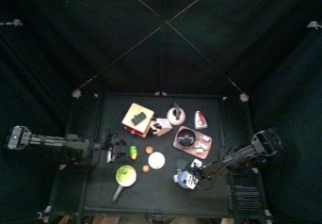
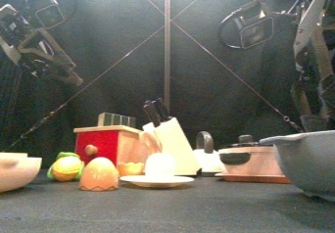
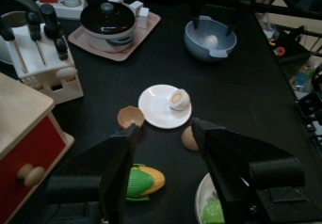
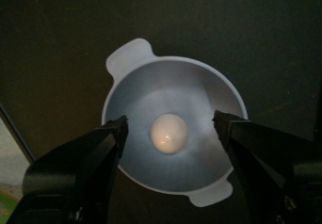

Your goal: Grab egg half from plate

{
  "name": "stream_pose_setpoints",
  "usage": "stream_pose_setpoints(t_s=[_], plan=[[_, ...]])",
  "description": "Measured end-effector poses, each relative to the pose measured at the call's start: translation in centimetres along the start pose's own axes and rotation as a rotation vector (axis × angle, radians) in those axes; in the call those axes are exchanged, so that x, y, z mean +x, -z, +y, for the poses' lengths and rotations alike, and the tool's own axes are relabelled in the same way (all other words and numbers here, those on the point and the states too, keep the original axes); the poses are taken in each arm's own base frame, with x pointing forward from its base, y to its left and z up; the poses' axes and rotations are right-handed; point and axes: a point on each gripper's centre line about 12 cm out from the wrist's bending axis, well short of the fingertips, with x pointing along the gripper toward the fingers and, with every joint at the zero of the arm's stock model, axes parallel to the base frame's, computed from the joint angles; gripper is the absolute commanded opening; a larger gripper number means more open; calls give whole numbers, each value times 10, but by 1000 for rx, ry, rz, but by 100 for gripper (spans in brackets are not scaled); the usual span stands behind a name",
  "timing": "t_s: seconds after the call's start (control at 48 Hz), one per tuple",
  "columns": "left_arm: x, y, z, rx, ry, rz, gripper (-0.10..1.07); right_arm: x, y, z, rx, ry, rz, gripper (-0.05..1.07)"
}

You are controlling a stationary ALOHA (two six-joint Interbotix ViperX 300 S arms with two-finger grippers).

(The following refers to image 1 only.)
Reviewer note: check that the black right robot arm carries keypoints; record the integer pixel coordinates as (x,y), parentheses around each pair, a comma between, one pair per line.
(247,151)

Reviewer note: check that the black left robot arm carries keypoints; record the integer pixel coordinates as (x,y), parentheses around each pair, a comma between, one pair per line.
(45,140)

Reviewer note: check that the brown toy egg half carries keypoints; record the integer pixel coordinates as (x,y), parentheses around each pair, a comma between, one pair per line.
(146,168)
(148,149)

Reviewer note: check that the white round plate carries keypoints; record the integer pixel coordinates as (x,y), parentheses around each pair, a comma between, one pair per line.
(156,160)

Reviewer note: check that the green yellow toy corn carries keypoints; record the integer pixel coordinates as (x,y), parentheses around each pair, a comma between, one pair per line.
(132,152)

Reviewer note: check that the white toy cube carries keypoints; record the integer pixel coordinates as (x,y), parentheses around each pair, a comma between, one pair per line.
(198,145)
(199,151)

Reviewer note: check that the frying pan with green food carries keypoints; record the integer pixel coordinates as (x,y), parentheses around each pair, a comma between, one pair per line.
(124,175)

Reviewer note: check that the pink rectangular tray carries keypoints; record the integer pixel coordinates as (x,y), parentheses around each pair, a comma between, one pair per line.
(204,152)

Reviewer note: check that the wooden shape sorter box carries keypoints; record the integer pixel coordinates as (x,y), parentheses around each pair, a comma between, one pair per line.
(137,123)

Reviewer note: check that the black toy pot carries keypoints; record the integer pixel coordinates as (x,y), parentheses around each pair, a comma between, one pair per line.
(186,138)

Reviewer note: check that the small wooden cube box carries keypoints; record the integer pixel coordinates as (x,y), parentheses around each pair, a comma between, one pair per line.
(160,126)

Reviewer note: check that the white printed label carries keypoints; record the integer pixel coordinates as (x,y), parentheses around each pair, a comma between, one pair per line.
(246,194)

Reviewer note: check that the grey frame corner bracket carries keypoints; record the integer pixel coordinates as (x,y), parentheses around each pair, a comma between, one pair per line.
(159,93)
(76,93)
(243,97)
(15,23)
(314,24)

